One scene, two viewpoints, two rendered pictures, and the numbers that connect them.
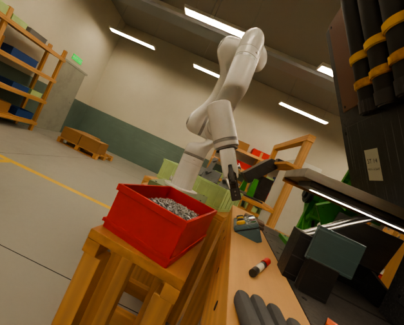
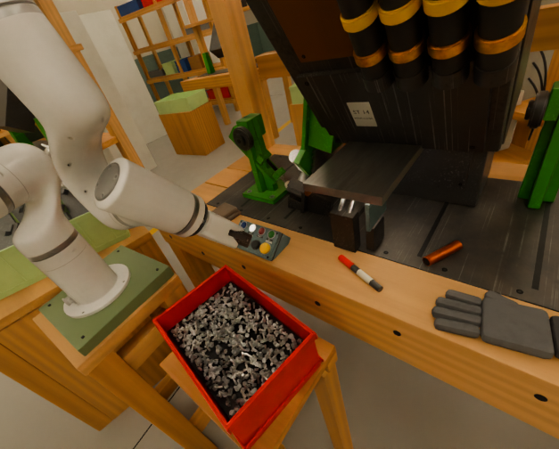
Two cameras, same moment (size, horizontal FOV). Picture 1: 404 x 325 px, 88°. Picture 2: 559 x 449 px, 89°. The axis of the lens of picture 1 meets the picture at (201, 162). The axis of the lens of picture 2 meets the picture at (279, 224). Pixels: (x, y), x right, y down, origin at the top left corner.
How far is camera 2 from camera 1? 0.51 m
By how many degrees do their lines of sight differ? 60
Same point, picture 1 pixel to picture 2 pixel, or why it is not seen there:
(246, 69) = (66, 61)
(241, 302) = (452, 328)
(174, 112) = not seen: outside the picture
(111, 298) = not seen: hidden behind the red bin
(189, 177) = (99, 270)
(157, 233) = (299, 370)
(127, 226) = (271, 411)
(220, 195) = not seen: hidden behind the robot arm
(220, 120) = (161, 206)
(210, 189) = (86, 228)
